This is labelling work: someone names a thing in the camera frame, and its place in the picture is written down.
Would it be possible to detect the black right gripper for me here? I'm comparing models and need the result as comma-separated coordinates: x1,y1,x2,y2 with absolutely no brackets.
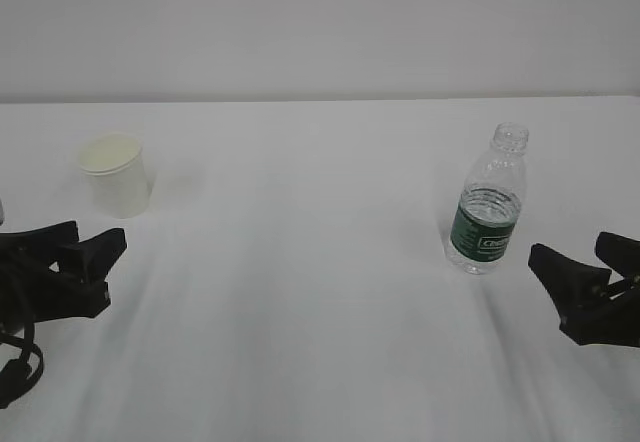
528,232,640,348

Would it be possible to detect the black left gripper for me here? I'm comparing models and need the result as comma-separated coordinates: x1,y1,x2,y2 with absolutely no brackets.
1,220,127,335

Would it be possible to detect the white paper cup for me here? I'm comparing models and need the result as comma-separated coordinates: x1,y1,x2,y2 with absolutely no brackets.
77,133,151,219

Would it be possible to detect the clear green-label water bottle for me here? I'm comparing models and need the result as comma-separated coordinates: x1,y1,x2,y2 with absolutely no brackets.
446,123,529,275

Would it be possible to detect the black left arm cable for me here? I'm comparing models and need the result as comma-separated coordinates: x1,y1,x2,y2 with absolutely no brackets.
0,311,46,409

